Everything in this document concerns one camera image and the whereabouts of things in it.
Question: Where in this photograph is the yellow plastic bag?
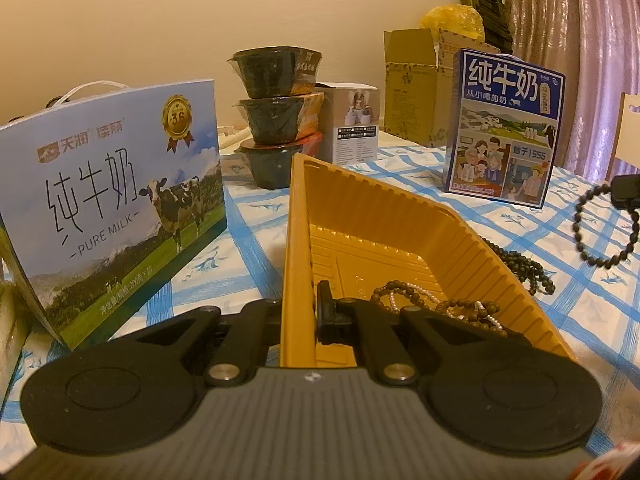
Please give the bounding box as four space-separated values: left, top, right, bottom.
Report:
419 3 485 42

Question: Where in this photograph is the white pearl bracelet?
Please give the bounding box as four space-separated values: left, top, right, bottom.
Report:
388 282 504 334

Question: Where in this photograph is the pink shiny curtain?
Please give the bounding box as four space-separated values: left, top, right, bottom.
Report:
506 0 639 182

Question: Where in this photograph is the black instant noodle bowl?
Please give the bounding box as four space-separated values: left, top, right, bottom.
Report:
236 131 322 190
236 92 324 146
228 47 322 99

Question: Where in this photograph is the middle black instant noodle bowl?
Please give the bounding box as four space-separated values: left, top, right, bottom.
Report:
236 92 324 146

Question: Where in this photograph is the light blue milk carton box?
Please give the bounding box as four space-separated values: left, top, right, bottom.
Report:
1 79 227 350

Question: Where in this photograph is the small white product box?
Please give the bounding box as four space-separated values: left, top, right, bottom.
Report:
314 82 380 166

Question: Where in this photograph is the brown wooden bead bracelet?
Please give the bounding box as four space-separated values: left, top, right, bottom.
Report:
369 278 508 337

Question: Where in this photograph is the bottom black instant noodle bowl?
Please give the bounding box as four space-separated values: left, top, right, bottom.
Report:
236 131 322 190

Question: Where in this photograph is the cream wooden chair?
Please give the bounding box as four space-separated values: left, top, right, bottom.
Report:
606 92 640 179

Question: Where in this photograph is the orange plastic tray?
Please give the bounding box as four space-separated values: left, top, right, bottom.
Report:
280 154 575 368

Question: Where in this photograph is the top black instant noodle bowl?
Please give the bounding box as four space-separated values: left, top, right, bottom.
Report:
228 47 322 99

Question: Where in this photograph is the dark blue milk carton box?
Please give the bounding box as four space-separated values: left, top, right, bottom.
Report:
442 49 565 209

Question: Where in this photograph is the black handbag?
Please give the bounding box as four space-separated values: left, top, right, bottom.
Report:
466 0 513 54

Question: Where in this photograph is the large dark bead bracelet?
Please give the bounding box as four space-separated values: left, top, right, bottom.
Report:
572 181 640 270

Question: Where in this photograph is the brown cardboard box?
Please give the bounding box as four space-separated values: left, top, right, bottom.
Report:
384 28 499 148

